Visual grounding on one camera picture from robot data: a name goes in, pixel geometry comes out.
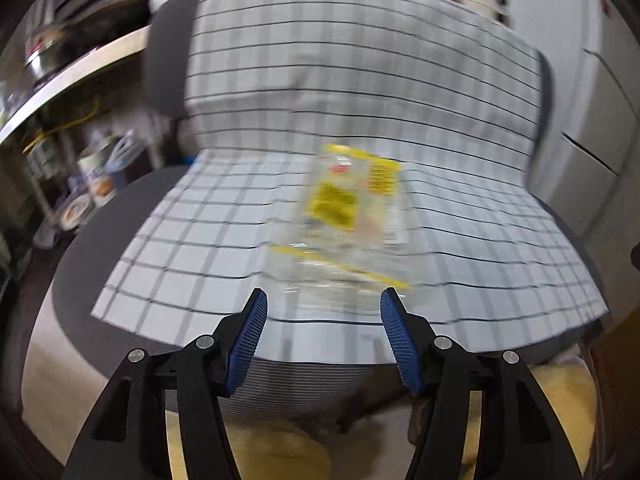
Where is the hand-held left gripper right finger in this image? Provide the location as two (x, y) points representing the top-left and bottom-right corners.
(379, 287), (583, 480)

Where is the white checked cloth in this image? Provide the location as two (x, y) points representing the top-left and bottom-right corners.
(90, 0), (611, 366)

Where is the clear yellow plastic package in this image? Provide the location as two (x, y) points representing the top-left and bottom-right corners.
(270, 142), (413, 311)

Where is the grey cabinet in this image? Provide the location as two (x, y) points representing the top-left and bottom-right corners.
(510, 0), (640, 241)

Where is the pale blue plastic bag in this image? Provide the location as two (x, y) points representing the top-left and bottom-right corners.
(102, 130), (146, 173)

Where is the metal pot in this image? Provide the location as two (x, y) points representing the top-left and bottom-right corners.
(22, 25), (101, 83)

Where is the grey chair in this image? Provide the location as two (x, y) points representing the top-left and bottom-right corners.
(50, 0), (616, 480)

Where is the metal shelf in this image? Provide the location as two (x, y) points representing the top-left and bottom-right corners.
(0, 22), (153, 143)

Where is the printed white cup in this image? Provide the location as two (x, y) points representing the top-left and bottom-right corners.
(77, 140), (121, 206)

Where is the yellow cable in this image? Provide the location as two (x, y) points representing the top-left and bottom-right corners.
(22, 97), (101, 153)

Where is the small printed bowl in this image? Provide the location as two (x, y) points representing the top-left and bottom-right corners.
(57, 194), (96, 231)

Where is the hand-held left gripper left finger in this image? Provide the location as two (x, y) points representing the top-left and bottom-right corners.
(62, 287), (269, 480)

